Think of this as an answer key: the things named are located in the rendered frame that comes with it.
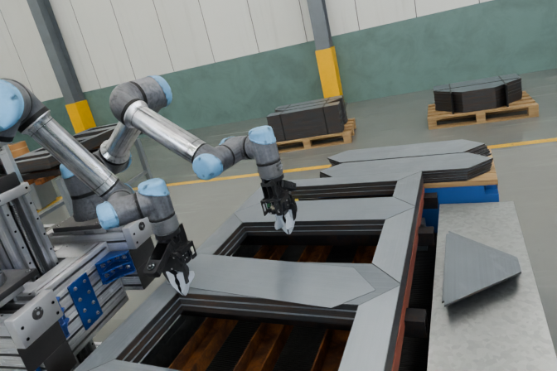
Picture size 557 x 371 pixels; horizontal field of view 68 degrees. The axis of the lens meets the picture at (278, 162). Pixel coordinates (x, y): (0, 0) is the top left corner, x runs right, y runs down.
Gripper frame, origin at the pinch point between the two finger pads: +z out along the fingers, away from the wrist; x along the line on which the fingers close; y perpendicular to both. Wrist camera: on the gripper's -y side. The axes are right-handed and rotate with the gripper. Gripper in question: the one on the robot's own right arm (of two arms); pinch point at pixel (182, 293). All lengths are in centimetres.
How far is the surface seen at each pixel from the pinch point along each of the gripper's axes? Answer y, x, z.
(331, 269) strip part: 15.4, -42.0, 0.6
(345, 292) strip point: 5.3, -48.6, 0.6
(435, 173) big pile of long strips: 92, -67, 3
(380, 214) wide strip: 49, -51, 0
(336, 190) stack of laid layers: 78, -27, 3
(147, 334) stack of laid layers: -14.5, 2.5, 2.6
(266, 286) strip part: 6.0, -25.3, 0.7
